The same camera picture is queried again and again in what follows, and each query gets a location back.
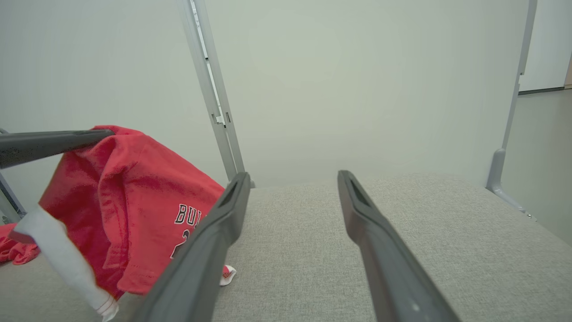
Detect red Bulls jersey white sleeves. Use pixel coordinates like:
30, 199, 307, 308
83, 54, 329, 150
8, 125, 236, 322

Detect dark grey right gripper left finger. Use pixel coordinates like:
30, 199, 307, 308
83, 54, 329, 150
130, 172, 252, 322

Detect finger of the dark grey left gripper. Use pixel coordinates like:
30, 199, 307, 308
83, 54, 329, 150
0, 129, 115, 169

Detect grey partition leg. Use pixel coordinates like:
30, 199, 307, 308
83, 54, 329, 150
486, 0, 538, 220
0, 172, 26, 224

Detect grey partition post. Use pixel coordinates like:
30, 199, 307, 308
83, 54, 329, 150
178, 0, 238, 182
192, 0, 256, 188

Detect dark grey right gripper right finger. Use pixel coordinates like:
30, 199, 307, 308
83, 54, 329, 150
337, 170, 461, 322

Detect red shorts with white stripes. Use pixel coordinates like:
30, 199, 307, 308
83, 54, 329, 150
0, 223, 41, 265

